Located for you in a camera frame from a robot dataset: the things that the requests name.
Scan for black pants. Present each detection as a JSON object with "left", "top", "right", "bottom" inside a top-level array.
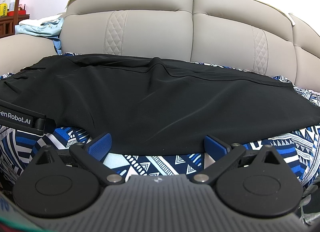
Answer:
[{"left": 1, "top": 54, "right": 319, "bottom": 155}]

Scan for blue white patterned sofa cover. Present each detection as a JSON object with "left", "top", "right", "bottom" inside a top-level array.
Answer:
[{"left": 1, "top": 76, "right": 319, "bottom": 231}]

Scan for wooden cabinet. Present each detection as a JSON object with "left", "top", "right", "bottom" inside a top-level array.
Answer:
[{"left": 0, "top": 16, "right": 15, "bottom": 38}]

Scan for light blue clothes pile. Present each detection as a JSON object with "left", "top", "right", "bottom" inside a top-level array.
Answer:
[{"left": 15, "top": 15, "right": 64, "bottom": 54}]

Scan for red box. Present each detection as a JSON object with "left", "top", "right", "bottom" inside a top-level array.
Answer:
[{"left": 6, "top": 8, "right": 27, "bottom": 17}]

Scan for yellow bottle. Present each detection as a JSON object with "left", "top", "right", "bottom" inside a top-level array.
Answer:
[{"left": 0, "top": 0, "right": 8, "bottom": 17}]

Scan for white bottle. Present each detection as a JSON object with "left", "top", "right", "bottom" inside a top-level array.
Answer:
[{"left": 8, "top": 0, "right": 15, "bottom": 12}]

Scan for beige leather sofa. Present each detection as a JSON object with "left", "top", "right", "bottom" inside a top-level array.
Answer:
[{"left": 0, "top": 0, "right": 320, "bottom": 95}]

